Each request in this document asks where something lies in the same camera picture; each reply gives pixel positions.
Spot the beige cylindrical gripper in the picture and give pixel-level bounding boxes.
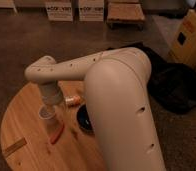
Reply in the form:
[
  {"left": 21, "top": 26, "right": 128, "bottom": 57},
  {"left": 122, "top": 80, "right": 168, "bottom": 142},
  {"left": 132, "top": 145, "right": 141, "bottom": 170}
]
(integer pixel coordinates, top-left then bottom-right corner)
[{"left": 39, "top": 82, "right": 64, "bottom": 105}]

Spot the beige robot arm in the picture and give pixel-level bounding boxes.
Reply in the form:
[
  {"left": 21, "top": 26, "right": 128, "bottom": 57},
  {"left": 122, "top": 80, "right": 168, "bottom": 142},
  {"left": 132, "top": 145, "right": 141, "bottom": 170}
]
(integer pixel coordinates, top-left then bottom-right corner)
[{"left": 25, "top": 47, "right": 166, "bottom": 171}]

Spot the small orange white bottle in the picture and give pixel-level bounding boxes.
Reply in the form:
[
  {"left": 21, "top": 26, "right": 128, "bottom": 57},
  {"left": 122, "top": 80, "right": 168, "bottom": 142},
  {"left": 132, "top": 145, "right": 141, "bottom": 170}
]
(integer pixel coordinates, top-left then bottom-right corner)
[{"left": 65, "top": 95, "right": 81, "bottom": 107}]

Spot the black round bowl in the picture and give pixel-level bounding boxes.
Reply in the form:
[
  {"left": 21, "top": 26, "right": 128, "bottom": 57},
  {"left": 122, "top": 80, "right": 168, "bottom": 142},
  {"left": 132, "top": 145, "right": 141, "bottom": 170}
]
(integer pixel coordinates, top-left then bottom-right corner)
[{"left": 76, "top": 104, "right": 93, "bottom": 134}]

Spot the red marker pen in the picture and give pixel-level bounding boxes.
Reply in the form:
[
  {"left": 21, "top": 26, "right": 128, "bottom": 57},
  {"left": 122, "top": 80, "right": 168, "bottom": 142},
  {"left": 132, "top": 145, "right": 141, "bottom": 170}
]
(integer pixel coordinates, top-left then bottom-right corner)
[{"left": 50, "top": 124, "right": 64, "bottom": 144}]

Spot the round wooden table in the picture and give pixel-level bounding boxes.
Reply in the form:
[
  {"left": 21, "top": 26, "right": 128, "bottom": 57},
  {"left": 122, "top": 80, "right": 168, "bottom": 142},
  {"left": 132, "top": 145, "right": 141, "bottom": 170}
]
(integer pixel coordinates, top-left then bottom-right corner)
[{"left": 0, "top": 83, "right": 107, "bottom": 171}]

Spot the left white labelled box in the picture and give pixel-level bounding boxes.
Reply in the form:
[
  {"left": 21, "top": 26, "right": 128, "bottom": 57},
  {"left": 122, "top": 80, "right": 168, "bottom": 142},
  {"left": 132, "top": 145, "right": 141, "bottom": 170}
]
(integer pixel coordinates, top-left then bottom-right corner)
[{"left": 45, "top": 0, "right": 73, "bottom": 21}]

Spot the white labelled box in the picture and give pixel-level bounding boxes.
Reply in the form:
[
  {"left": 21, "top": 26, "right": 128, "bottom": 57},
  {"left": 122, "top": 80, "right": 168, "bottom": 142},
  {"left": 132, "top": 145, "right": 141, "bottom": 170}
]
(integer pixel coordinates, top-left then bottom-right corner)
[
  {"left": 45, "top": 0, "right": 73, "bottom": 21},
  {"left": 78, "top": 0, "right": 104, "bottom": 21}
]

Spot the right white labelled box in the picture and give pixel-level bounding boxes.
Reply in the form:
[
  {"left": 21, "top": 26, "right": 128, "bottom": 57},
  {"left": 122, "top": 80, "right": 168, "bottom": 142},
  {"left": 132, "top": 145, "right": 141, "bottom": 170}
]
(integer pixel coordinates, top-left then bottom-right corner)
[{"left": 78, "top": 0, "right": 104, "bottom": 21}]

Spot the white furniture corner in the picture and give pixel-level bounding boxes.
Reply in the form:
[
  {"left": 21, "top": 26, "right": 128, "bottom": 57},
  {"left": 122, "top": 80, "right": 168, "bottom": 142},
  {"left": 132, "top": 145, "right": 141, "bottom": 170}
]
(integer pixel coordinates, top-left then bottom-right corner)
[{"left": 0, "top": 0, "right": 17, "bottom": 12}]

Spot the wooden pallet dolly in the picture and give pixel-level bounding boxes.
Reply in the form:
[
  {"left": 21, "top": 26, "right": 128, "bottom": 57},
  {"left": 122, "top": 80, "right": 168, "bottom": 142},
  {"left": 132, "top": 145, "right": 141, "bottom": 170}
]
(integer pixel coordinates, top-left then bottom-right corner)
[{"left": 106, "top": 1, "right": 145, "bottom": 30}]

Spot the black cloth on floor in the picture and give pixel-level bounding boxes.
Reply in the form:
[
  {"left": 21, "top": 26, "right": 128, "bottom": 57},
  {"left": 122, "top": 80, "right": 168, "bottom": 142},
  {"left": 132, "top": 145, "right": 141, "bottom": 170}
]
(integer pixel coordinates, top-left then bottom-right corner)
[{"left": 105, "top": 41, "right": 196, "bottom": 115}]

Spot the yellow cardboard box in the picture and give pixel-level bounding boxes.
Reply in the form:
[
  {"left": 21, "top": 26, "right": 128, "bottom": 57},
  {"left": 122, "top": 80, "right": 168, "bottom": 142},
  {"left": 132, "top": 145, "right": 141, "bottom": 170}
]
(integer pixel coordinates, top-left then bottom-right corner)
[{"left": 169, "top": 9, "right": 196, "bottom": 68}]

